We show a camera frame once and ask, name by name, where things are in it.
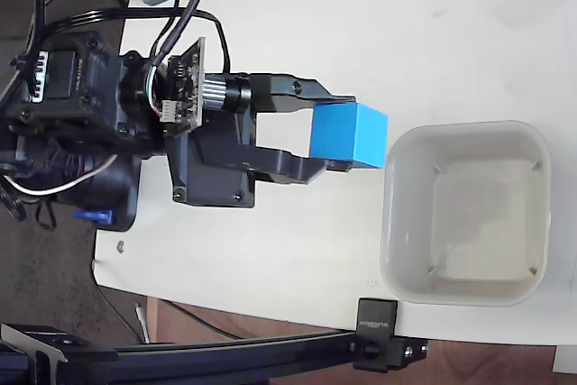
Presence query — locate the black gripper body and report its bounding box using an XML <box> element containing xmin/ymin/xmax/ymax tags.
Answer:
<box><xmin>163</xmin><ymin>71</ymin><xmax>259</xmax><ymax>209</ymax></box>

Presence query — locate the thin black camera cable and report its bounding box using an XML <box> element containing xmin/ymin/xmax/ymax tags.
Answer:
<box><xmin>151</xmin><ymin>9</ymin><xmax>234</xmax><ymax>75</ymax></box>

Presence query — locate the white square plastic bin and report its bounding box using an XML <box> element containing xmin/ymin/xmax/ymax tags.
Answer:
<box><xmin>380</xmin><ymin>119</ymin><xmax>553</xmax><ymax>307</ymax></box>

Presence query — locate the black table clamp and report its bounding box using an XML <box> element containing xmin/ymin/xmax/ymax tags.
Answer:
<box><xmin>352</xmin><ymin>298</ymin><xmax>428</xmax><ymax>373</ymax></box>

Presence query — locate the blue cube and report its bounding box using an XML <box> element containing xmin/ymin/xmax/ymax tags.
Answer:
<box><xmin>309</xmin><ymin>102</ymin><xmax>389</xmax><ymax>170</ymax></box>

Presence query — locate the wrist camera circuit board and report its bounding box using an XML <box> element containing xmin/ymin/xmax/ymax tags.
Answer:
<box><xmin>158</xmin><ymin>36</ymin><xmax>253</xmax><ymax>139</ymax></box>

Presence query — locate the white wire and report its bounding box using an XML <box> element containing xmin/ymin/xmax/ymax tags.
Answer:
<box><xmin>0</xmin><ymin>153</ymin><xmax>119</xmax><ymax>197</ymax></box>

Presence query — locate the blue base clamp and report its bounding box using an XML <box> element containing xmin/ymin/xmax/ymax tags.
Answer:
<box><xmin>71</xmin><ymin>208</ymin><xmax>114</xmax><ymax>226</ymax></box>

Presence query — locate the thin black floor cable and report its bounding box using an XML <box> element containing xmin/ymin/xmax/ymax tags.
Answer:
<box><xmin>92</xmin><ymin>261</ymin><xmax>244</xmax><ymax>342</ymax></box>

